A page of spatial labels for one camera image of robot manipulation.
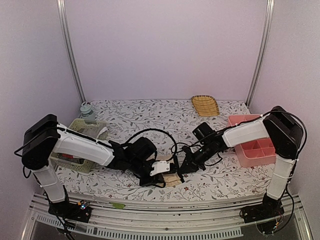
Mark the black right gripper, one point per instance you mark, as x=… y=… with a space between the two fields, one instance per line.
x=191 y=165

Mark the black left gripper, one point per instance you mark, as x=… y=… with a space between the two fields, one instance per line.
x=158 y=178

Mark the beige garment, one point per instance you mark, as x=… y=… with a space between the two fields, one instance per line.
x=171 y=178

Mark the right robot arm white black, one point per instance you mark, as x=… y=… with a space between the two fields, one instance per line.
x=275 y=137

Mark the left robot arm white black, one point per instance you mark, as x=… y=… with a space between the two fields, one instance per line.
x=48 y=136

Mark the green tape piece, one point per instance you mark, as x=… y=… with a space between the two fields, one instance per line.
x=118 y=205

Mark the floral tablecloth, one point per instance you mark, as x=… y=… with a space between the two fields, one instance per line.
x=165 y=122

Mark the cream perforated laundry basket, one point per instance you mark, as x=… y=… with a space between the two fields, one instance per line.
x=85 y=150

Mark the yellow woven bamboo tray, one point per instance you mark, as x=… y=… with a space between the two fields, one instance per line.
x=205 y=106

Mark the pink divided organizer box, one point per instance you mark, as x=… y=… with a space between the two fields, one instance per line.
x=253 y=153

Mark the mint lidded glass jar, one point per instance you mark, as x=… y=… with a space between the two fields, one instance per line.
x=87 y=113

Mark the red garment in basket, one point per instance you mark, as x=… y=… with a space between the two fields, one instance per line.
x=66 y=156

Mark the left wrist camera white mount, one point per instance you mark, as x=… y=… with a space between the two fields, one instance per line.
x=160 y=167

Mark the aluminium front rail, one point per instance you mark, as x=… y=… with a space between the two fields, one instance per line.
x=186 y=220

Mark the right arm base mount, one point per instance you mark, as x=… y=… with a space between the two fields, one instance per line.
x=262 y=211

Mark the left aluminium frame post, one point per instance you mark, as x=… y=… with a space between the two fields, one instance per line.
x=61 y=7

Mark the aluminium frame post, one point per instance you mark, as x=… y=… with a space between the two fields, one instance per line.
x=270 y=4
x=61 y=7

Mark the right aluminium frame post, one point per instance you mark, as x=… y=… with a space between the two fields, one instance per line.
x=270 y=4

